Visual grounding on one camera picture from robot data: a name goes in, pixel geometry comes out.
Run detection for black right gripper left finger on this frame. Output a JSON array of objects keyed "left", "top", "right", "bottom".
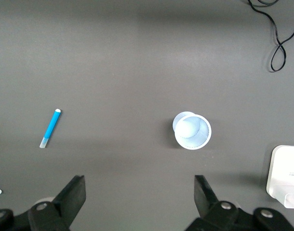
[{"left": 0, "top": 175, "right": 87, "bottom": 231}]

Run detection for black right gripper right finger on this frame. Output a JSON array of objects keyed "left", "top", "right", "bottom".
[{"left": 185, "top": 175, "right": 294, "bottom": 231}]

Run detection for blue marker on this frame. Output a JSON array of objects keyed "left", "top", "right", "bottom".
[{"left": 39, "top": 108, "right": 62, "bottom": 149}]

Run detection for translucent blue plastic cup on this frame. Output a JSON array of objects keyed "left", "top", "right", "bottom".
[{"left": 172, "top": 111, "right": 212, "bottom": 150}]

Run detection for loose black cable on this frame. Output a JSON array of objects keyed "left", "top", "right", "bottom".
[{"left": 247, "top": 0, "right": 294, "bottom": 72}]

